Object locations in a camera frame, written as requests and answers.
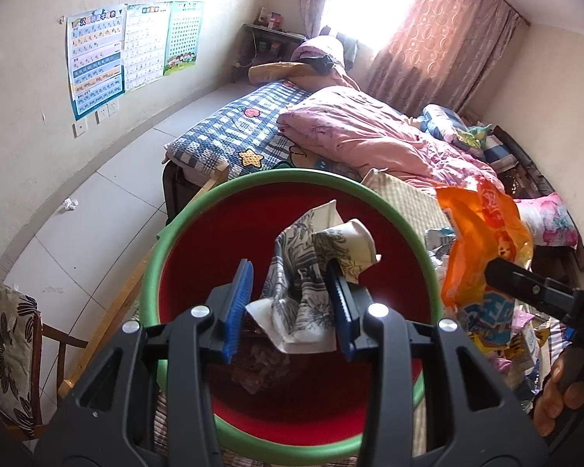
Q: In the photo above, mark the patterned paper cup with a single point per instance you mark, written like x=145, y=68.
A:
x=297, y=272

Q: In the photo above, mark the blue-framed wall poster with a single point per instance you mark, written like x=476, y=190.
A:
x=97, y=63

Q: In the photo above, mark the pink quilt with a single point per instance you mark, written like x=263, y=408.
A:
x=370, y=131

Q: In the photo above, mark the orange snack bag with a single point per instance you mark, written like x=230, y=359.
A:
x=472, y=233

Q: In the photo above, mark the dark crumpled wrapper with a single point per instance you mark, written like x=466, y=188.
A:
x=260, y=369

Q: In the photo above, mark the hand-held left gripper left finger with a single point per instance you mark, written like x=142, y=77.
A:
x=238, y=301

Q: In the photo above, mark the blue plaid bed sheet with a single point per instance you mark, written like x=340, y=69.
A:
x=233, y=126

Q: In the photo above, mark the pile of snack wrappers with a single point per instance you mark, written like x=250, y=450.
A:
x=520, y=350

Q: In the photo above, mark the person's right hand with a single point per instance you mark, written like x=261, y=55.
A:
x=555, y=408

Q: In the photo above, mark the small boxes on nightstand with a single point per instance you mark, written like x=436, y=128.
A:
x=270, y=19

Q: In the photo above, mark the crumpled white paper ball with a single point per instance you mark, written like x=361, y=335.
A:
x=69, y=204

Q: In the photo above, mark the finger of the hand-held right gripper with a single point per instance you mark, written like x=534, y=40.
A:
x=525, y=287

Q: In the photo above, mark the folded pink pillow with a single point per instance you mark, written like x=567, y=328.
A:
x=319, y=48

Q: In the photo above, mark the dark wooden headboard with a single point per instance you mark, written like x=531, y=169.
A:
x=525, y=165

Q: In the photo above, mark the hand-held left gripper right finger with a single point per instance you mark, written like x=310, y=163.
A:
x=341, y=304

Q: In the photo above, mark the white wall socket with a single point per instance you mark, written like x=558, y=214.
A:
x=113, y=109
x=102, y=116
x=81, y=129

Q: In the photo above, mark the blue patterned pillow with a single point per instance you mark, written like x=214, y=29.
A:
x=443, y=121

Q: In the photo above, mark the pink floral pillow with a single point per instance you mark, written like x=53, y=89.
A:
x=550, y=219

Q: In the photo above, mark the dark wooden nightstand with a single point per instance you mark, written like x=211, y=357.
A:
x=263, y=53

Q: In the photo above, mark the floral chair cushion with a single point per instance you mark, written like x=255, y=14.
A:
x=5, y=350

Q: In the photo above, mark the patterned brown curtain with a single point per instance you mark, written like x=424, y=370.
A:
x=443, y=34

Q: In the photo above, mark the green-framed wall poster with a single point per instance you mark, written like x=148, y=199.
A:
x=182, y=39

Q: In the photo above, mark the orange-brown blanket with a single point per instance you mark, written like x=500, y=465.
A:
x=277, y=70

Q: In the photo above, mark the white and orange wall poster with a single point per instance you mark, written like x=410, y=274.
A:
x=146, y=44

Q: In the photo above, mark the wooden chair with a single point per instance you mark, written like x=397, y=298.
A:
x=53, y=338

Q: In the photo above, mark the green plush toy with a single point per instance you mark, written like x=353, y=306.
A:
x=477, y=136

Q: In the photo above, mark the red basin with green rim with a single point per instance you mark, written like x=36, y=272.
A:
x=199, y=253

